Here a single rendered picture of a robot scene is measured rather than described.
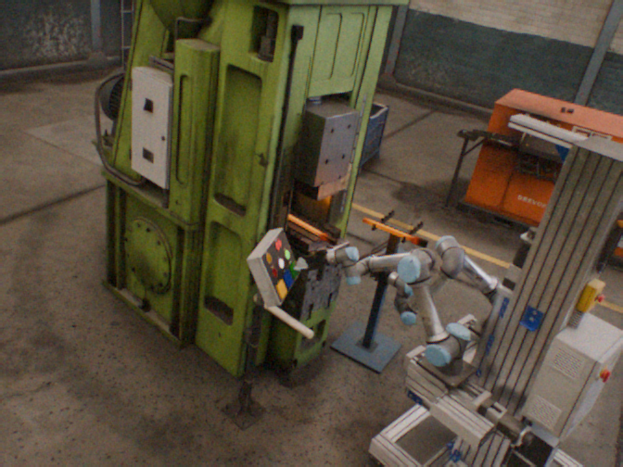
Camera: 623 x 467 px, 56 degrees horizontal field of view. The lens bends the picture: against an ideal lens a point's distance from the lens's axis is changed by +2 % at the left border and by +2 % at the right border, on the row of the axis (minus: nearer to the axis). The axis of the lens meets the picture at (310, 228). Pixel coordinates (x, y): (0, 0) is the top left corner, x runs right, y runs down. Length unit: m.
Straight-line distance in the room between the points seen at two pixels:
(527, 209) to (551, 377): 3.95
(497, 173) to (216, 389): 4.05
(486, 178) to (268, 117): 4.04
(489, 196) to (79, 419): 4.74
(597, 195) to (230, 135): 1.87
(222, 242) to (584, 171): 2.05
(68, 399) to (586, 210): 2.92
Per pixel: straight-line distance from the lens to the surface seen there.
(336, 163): 3.32
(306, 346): 3.98
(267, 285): 2.90
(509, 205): 6.73
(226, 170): 3.40
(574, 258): 2.71
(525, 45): 10.52
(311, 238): 3.49
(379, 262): 3.01
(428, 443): 3.54
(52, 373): 3.99
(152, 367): 3.97
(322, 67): 3.19
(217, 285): 3.78
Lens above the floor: 2.69
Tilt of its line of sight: 28 degrees down
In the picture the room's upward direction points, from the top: 10 degrees clockwise
